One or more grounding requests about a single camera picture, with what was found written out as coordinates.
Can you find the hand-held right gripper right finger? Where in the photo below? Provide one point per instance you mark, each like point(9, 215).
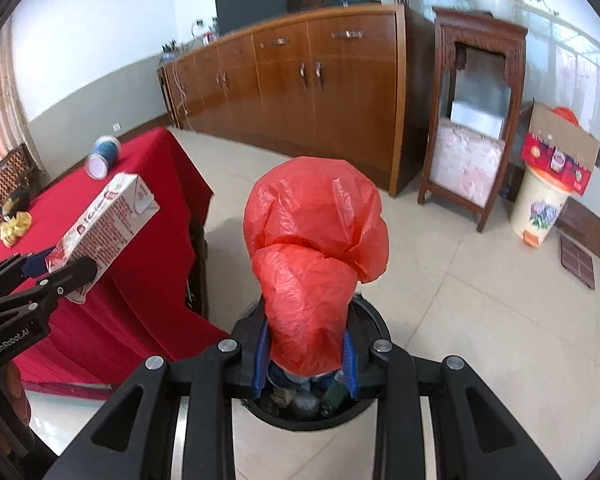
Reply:
point(349, 365)

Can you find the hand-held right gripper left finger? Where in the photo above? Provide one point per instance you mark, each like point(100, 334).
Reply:
point(260, 360)

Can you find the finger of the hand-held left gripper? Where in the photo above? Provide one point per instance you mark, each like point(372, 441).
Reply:
point(65, 280)
point(30, 265)

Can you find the black trash bin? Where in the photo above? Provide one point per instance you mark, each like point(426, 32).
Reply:
point(375, 322)

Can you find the red and white carton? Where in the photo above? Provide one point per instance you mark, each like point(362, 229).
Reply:
point(110, 220)

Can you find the red plastic bag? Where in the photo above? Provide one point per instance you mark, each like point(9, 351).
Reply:
point(310, 240)

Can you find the person's left forearm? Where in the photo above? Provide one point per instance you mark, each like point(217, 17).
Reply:
point(15, 390)

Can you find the yellow plastic bag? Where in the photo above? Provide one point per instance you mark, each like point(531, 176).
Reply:
point(15, 230)

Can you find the wooden patterned sofa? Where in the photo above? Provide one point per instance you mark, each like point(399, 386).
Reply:
point(10, 167)

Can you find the black chair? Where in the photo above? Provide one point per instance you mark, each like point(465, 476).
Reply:
point(197, 260)

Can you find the blue and white paper cup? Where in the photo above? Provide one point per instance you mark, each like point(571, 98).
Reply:
point(105, 152)

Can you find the pink floral quilt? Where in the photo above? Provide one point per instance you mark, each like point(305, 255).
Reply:
point(465, 165)

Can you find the cream floral bin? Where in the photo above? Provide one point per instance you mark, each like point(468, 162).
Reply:
point(540, 205)

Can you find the brown grid tile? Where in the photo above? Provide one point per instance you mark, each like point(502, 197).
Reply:
point(577, 262)

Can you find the long wooden cabinet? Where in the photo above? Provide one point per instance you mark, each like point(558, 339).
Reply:
point(340, 110)

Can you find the white box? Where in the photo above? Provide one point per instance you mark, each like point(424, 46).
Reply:
point(480, 117)

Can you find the bottles on cabinet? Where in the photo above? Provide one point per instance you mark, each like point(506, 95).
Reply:
point(205, 32)

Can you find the open cardboard box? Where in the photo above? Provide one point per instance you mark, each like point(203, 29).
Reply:
point(555, 135)

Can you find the carved wooden stand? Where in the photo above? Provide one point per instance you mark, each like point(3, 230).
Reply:
point(480, 25)

